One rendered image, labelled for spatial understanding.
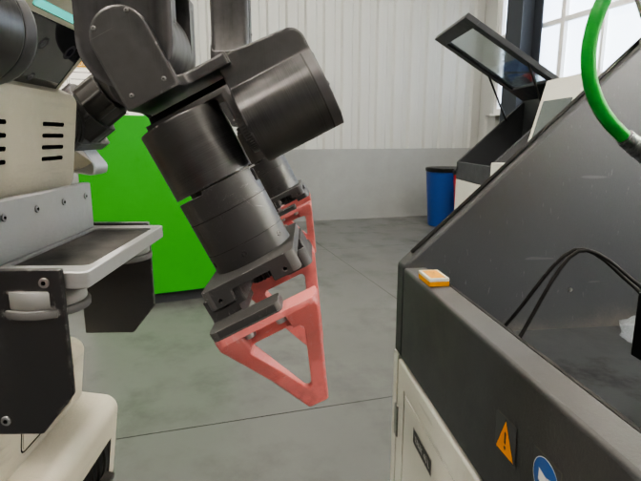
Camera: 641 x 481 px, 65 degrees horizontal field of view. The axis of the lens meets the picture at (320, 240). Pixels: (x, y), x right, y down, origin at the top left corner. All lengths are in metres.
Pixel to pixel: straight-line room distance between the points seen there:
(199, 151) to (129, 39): 0.07
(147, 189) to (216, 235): 3.28
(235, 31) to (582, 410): 0.62
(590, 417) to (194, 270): 3.44
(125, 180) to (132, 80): 3.27
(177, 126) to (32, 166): 0.35
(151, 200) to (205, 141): 3.30
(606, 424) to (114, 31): 0.43
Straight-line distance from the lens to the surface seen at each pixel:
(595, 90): 0.57
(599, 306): 1.03
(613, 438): 0.44
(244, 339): 0.31
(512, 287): 0.93
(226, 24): 0.78
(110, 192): 3.60
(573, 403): 0.47
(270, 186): 0.76
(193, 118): 0.33
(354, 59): 7.41
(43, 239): 0.63
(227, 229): 0.33
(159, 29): 0.34
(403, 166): 7.60
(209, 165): 0.33
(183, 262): 3.73
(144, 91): 0.33
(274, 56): 0.34
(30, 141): 0.65
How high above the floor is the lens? 1.16
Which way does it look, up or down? 11 degrees down
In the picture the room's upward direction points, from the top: straight up
